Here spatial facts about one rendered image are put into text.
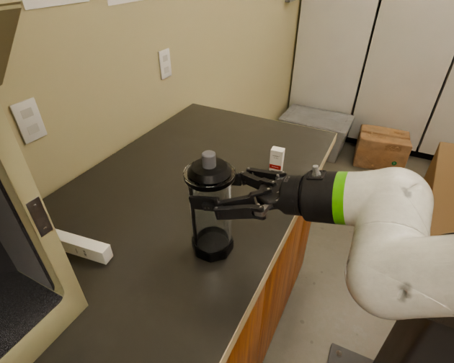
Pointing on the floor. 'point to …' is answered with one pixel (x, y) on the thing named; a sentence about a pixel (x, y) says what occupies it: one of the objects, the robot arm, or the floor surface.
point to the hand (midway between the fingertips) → (212, 189)
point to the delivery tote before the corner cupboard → (309, 118)
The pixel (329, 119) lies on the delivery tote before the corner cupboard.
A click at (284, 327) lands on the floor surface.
